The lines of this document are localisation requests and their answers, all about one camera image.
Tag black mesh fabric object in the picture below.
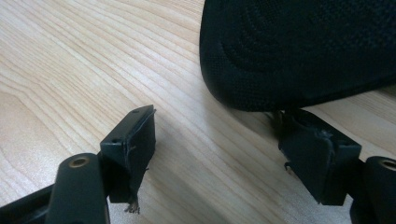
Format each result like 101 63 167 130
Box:
199 0 396 113

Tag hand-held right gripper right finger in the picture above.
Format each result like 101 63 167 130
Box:
274 108 362 206

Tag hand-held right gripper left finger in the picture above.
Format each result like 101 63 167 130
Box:
99 105 157 215

